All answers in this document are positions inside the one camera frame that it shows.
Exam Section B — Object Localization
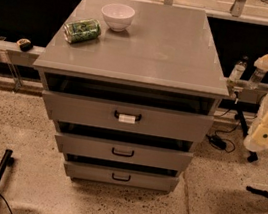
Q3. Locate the grey drawer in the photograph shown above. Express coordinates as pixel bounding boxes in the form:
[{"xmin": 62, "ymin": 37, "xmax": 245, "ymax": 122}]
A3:
[
  {"xmin": 43, "ymin": 90, "xmax": 213, "ymax": 143},
  {"xmin": 64, "ymin": 161, "xmax": 179, "ymax": 193},
  {"xmin": 55, "ymin": 133, "xmax": 193, "ymax": 171}
]

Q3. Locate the grey drawer cabinet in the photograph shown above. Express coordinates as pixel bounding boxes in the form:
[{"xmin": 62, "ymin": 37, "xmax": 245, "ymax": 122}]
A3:
[{"xmin": 16, "ymin": 0, "xmax": 243, "ymax": 202}]

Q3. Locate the grey top drawer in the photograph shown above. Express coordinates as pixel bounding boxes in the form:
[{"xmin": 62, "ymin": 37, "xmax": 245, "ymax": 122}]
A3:
[{"xmin": 43, "ymin": 90, "xmax": 213, "ymax": 143}]

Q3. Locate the grey bottom drawer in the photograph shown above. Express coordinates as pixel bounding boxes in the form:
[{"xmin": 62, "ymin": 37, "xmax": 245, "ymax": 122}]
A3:
[{"xmin": 64, "ymin": 161, "xmax": 179, "ymax": 193}]

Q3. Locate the right clear water bottle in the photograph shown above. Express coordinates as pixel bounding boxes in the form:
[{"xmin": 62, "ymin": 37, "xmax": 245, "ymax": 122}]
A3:
[{"xmin": 248, "ymin": 68, "xmax": 266, "ymax": 89}]

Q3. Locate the clear water bottle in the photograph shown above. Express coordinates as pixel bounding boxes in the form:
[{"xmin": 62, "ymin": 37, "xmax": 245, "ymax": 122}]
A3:
[
  {"xmin": 227, "ymin": 56, "xmax": 249, "ymax": 85},
  {"xmin": 248, "ymin": 68, "xmax": 266, "ymax": 89}
]

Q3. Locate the left clear water bottle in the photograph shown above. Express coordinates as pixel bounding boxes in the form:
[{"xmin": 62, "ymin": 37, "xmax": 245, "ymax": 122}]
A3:
[{"xmin": 227, "ymin": 56, "xmax": 249, "ymax": 85}]

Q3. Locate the black stand leg right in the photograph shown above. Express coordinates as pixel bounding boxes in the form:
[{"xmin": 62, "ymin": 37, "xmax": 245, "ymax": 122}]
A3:
[{"xmin": 235, "ymin": 103, "xmax": 258, "ymax": 163}]

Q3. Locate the white ceramic bowl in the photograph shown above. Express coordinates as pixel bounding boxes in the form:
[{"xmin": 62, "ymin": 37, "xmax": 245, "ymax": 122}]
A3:
[{"xmin": 101, "ymin": 3, "xmax": 136, "ymax": 32}]

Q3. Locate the green soda can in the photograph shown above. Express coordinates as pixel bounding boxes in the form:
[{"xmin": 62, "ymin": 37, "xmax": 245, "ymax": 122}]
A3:
[{"xmin": 63, "ymin": 19, "xmax": 102, "ymax": 44}]

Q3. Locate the small black yellow object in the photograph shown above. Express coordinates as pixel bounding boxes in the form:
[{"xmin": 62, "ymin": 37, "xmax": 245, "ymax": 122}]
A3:
[{"xmin": 17, "ymin": 38, "xmax": 33, "ymax": 52}]

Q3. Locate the white tape on handle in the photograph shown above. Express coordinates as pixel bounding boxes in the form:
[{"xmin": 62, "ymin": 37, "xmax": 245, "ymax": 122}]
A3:
[{"xmin": 118, "ymin": 114, "xmax": 136, "ymax": 124}]

